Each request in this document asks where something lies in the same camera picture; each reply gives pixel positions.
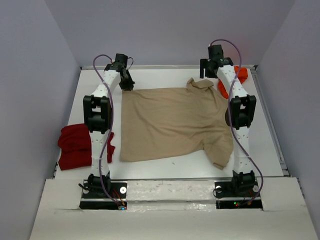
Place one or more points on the beige t shirt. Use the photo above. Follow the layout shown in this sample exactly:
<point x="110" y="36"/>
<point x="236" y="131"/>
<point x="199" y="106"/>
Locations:
<point x="176" y="121"/>

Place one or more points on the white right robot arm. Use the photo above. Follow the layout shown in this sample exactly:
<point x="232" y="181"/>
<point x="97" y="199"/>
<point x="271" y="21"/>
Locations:
<point x="239" y="116"/>

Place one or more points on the orange t shirt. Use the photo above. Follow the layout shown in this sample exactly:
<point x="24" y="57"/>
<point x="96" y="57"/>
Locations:
<point x="231" y="79"/>

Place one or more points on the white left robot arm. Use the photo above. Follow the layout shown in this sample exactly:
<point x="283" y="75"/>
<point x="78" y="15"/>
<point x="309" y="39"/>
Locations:
<point x="98" y="113"/>

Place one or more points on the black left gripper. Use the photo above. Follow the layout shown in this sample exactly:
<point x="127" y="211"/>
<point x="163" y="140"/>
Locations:
<point x="126" y="87"/>

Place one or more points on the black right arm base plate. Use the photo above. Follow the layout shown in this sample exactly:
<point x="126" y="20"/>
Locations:
<point x="227" y="199"/>

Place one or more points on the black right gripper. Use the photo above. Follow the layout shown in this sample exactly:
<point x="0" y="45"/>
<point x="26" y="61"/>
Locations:
<point x="205" y="63"/>

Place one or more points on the dark red t shirt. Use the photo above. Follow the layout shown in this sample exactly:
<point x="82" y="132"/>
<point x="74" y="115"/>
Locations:
<point x="81" y="149"/>

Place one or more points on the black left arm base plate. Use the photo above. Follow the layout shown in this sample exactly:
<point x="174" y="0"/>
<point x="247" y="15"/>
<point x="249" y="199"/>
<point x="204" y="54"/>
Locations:
<point x="96" y="199"/>

